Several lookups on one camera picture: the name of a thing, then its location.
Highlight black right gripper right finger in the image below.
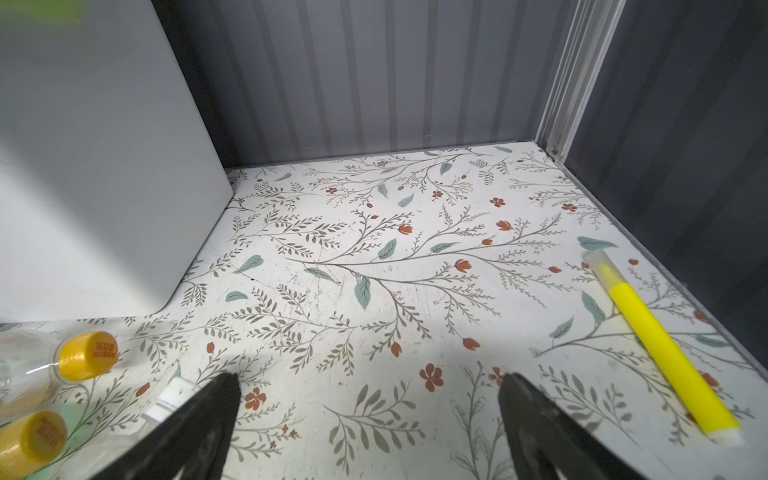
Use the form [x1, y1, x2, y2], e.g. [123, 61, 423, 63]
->
[498, 373, 643, 479]

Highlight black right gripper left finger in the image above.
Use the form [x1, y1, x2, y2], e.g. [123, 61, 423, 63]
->
[89, 372, 241, 479]

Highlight green bottle yellow cap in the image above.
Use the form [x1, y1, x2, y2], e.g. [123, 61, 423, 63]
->
[1, 410, 68, 480]

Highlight clear bottle red label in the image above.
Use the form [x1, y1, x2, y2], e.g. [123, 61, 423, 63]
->
[1, 330, 119, 421]

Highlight white plastic bin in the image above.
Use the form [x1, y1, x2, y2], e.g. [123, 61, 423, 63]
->
[1, 1, 232, 322]

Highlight yellow highlighter pen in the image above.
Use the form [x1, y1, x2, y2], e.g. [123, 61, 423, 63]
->
[583, 249, 745, 447]

